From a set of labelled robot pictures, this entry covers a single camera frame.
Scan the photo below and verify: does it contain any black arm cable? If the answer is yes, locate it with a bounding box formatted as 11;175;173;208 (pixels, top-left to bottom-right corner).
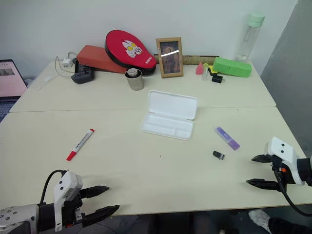
273;170;312;217
39;169;68;206

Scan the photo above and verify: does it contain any red-orange rectangular box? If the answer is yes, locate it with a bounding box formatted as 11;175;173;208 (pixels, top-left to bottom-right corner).
76;44;129;74

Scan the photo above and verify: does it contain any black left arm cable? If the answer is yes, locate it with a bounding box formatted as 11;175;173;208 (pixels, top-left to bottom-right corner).
39;169;68;206

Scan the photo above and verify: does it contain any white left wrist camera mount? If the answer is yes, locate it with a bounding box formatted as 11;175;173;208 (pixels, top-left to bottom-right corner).
53;171;84;233

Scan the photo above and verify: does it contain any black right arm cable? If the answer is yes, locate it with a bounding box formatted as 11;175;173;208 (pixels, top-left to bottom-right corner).
273;170;312;217

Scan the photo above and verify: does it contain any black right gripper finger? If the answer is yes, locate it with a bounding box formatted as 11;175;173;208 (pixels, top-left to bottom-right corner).
246;178;279;192
251;154;273;164

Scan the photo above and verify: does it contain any red paddle case with cartoon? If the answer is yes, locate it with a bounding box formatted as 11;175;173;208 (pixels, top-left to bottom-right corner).
104;29;157;77

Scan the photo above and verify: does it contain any rolled bamboo mat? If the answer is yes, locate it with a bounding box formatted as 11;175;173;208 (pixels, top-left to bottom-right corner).
181;55;220;66

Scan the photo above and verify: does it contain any white charger cable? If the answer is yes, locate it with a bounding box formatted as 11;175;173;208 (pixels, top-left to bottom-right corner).
54;51;78;79

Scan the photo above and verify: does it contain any red and white marker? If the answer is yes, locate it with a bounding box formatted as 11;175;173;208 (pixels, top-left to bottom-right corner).
66;128;96;162

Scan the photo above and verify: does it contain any wooden photo frame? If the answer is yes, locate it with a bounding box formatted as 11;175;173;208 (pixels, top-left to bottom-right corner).
156;37;184;79

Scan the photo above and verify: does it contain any bright green box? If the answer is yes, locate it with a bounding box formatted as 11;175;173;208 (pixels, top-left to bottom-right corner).
213;57;253;78

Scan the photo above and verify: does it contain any white shoe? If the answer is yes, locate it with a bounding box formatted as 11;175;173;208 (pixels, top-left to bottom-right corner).
248;210;273;233

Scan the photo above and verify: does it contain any dark grey power strip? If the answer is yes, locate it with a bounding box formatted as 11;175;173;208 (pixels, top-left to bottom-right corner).
71;59;96;85

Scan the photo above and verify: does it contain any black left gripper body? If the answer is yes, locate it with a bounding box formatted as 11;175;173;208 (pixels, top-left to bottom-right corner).
60;193;86;227

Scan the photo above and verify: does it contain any white plastic case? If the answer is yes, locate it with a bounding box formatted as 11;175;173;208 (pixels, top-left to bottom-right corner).
140;90;198;141

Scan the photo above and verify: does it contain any purple eraser in sleeve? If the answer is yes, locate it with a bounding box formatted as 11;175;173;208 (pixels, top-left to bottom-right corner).
214;126;241;151

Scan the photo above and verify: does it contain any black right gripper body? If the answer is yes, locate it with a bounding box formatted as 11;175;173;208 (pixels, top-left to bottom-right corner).
269;155;289;193

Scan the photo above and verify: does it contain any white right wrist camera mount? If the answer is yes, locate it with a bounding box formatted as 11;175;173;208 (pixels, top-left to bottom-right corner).
265;136;306;186

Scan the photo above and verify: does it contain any silver metal canister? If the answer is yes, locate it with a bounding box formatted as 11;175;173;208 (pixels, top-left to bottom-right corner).
124;68;145;91

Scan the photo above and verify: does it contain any yellow-green small item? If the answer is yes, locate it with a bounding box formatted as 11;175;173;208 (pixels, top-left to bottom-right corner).
202;63;218;75

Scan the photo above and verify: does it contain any clear bottle with green cap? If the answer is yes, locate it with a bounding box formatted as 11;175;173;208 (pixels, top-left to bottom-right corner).
234;10;266;64

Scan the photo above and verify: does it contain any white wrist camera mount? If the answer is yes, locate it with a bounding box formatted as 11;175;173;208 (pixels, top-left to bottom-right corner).
53;171;84;233
265;136;306;186

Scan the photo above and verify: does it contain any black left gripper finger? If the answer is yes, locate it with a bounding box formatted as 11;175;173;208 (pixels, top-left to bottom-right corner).
79;185;110;199
82;205;121;228

